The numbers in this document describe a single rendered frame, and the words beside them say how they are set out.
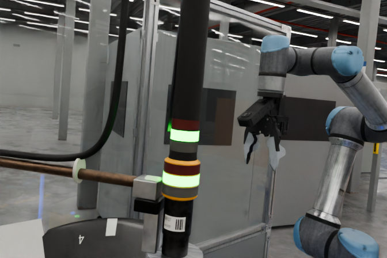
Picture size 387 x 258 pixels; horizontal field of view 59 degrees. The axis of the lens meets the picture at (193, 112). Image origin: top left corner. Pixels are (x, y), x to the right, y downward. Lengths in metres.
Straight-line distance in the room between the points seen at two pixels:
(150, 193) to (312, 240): 0.89
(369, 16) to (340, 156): 6.25
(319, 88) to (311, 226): 3.65
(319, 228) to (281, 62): 0.58
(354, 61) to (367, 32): 6.43
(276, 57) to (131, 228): 0.57
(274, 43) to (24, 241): 0.74
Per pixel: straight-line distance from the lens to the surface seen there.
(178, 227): 0.42
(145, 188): 0.42
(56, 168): 0.48
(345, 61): 0.93
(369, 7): 7.48
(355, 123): 1.27
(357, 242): 1.18
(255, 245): 1.92
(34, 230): 0.82
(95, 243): 0.62
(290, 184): 4.69
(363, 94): 1.05
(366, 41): 7.34
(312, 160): 4.86
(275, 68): 0.94
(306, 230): 1.27
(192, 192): 0.40
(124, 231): 0.62
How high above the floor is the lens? 1.66
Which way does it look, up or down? 3 degrees down
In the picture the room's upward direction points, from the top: 5 degrees clockwise
